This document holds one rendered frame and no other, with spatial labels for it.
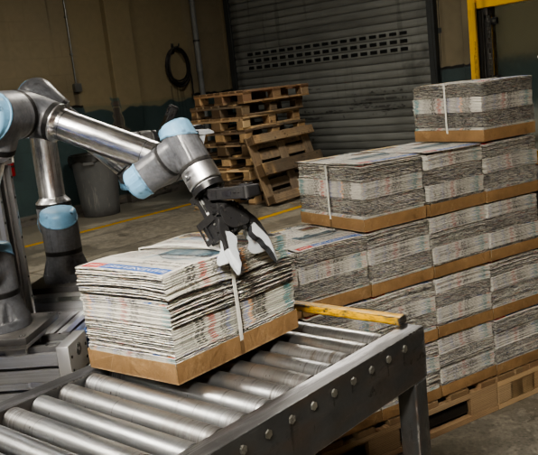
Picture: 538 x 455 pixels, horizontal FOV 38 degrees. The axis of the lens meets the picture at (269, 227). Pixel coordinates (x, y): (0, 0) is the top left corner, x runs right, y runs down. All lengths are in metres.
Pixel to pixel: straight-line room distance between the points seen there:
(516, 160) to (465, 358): 0.79
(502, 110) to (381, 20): 7.15
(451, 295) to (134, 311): 1.64
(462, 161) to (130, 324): 1.67
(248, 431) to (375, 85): 9.06
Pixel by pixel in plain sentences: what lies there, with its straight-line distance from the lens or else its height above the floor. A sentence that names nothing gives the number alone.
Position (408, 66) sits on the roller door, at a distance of 9.98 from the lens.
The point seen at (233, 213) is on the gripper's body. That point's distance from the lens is 1.59.
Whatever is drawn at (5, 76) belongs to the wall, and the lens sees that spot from 9.61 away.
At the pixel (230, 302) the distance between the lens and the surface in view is 1.63.
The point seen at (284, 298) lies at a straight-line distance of 1.76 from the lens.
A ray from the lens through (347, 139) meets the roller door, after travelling 10.57.
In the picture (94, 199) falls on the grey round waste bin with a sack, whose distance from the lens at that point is 9.50.
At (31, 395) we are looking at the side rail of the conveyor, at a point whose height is 0.80.
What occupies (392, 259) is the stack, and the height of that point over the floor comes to 0.72.
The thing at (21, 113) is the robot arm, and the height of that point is 1.36.
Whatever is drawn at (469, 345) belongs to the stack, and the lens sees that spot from 3.09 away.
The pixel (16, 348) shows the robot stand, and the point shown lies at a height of 0.78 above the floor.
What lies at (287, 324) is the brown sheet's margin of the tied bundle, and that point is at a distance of 1.77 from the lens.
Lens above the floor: 1.37
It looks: 11 degrees down
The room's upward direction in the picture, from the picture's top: 6 degrees counter-clockwise
